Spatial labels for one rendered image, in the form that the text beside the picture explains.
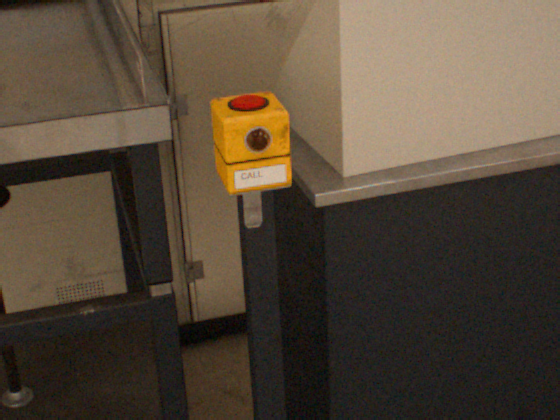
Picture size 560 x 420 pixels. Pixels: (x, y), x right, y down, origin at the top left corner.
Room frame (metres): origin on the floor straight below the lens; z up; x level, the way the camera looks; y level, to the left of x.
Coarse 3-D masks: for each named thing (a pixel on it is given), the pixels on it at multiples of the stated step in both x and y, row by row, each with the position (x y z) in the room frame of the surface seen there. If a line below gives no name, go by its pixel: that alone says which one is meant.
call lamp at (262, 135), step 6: (258, 126) 1.07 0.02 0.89; (252, 132) 1.06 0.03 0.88; (258, 132) 1.06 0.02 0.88; (264, 132) 1.06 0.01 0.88; (246, 138) 1.06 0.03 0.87; (252, 138) 1.06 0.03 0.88; (258, 138) 1.06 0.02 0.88; (264, 138) 1.06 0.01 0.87; (270, 138) 1.07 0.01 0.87; (246, 144) 1.06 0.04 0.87; (252, 144) 1.06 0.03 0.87; (258, 144) 1.06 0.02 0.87; (264, 144) 1.06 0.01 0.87; (252, 150) 1.06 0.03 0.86; (258, 150) 1.06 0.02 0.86; (264, 150) 1.07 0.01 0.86
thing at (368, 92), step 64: (320, 0) 1.27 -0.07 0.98; (384, 0) 1.23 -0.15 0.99; (448, 0) 1.26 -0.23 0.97; (512, 0) 1.29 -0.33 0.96; (320, 64) 1.28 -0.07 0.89; (384, 64) 1.23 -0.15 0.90; (448, 64) 1.26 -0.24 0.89; (512, 64) 1.29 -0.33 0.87; (320, 128) 1.28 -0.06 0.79; (384, 128) 1.23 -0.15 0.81; (448, 128) 1.26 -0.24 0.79; (512, 128) 1.29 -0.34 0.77
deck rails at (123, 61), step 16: (96, 0) 1.87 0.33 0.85; (112, 0) 1.60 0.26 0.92; (96, 16) 1.75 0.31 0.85; (112, 16) 1.63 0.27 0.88; (96, 32) 1.64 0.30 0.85; (112, 32) 1.64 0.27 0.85; (128, 32) 1.40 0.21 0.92; (112, 48) 1.54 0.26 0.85; (128, 48) 1.41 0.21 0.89; (112, 64) 1.46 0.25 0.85; (128, 64) 1.44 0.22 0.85; (112, 80) 1.38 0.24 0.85; (128, 80) 1.37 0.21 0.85; (128, 96) 1.30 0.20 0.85; (144, 96) 1.27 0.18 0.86
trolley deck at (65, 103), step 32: (64, 0) 1.90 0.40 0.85; (0, 32) 1.69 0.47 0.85; (32, 32) 1.68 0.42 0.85; (64, 32) 1.67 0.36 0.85; (0, 64) 1.50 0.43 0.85; (32, 64) 1.49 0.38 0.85; (64, 64) 1.48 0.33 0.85; (96, 64) 1.47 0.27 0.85; (0, 96) 1.35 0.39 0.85; (32, 96) 1.34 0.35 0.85; (64, 96) 1.33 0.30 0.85; (96, 96) 1.32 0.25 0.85; (160, 96) 1.31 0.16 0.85; (0, 128) 1.22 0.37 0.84; (32, 128) 1.23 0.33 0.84; (64, 128) 1.24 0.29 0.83; (96, 128) 1.25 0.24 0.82; (128, 128) 1.26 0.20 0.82; (160, 128) 1.27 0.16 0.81; (0, 160) 1.22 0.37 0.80; (32, 160) 1.23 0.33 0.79
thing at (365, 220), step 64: (448, 192) 1.22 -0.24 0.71; (512, 192) 1.25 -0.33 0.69; (320, 256) 1.19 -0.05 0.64; (384, 256) 1.20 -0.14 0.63; (448, 256) 1.22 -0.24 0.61; (512, 256) 1.25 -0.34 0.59; (320, 320) 1.20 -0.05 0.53; (384, 320) 1.20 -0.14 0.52; (448, 320) 1.23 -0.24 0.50; (512, 320) 1.25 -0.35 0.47; (320, 384) 1.21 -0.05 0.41; (384, 384) 1.20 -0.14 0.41; (448, 384) 1.23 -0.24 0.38; (512, 384) 1.26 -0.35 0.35
